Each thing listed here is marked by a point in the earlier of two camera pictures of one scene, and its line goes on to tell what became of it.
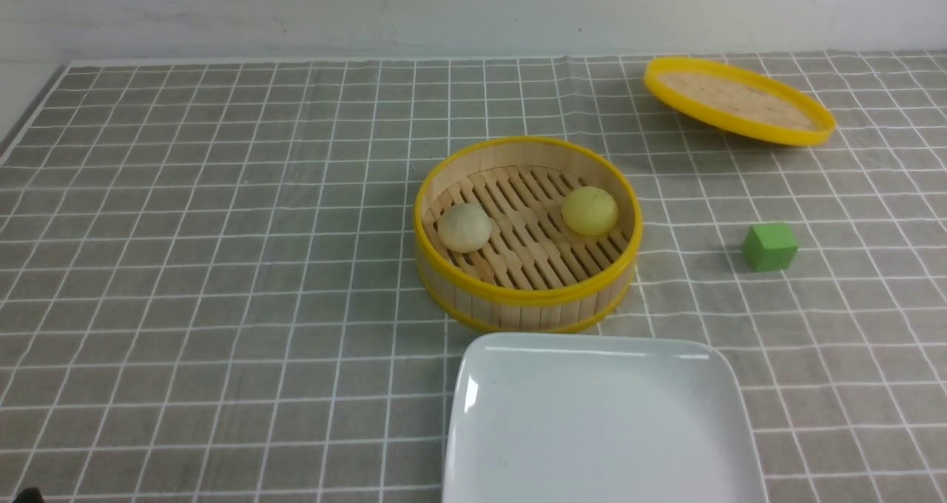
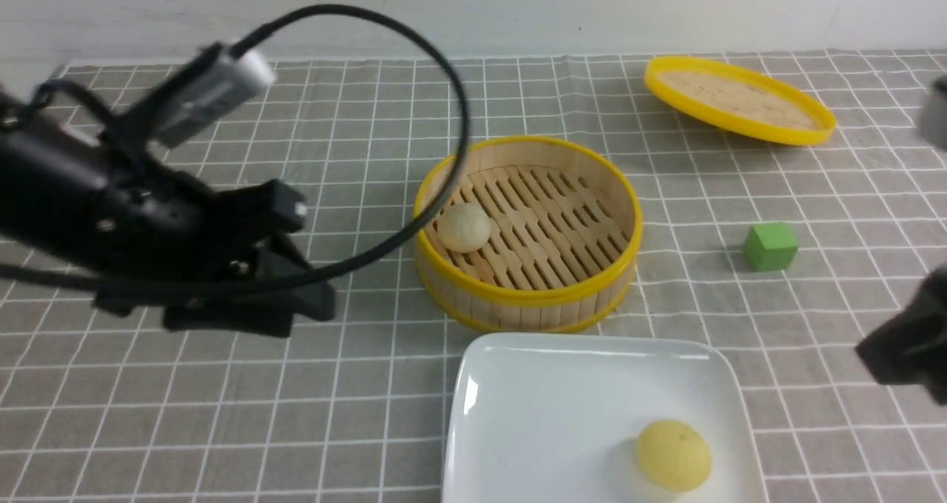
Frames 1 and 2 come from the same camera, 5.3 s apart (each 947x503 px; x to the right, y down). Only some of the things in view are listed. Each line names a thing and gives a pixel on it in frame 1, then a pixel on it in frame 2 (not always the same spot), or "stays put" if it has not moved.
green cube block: (769, 247) stays put
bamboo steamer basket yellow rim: (527, 234) stays put
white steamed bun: (464, 228) stays put
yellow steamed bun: (590, 211) → (673, 455)
